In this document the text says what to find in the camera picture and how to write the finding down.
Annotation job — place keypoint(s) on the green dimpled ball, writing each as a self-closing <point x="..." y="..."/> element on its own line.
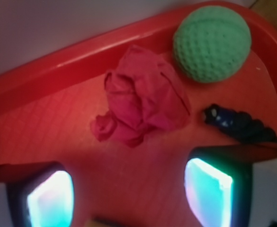
<point x="211" y="44"/>

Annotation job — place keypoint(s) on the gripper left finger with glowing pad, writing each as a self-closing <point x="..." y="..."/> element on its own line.
<point x="41" y="195"/>

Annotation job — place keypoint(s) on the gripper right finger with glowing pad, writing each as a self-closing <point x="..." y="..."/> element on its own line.
<point x="218" y="182"/>

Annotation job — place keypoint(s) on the red plastic tray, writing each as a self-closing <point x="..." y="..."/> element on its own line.
<point x="46" y="107"/>

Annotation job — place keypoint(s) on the crumpled red paper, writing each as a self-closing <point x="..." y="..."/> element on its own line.
<point x="144" y="94"/>

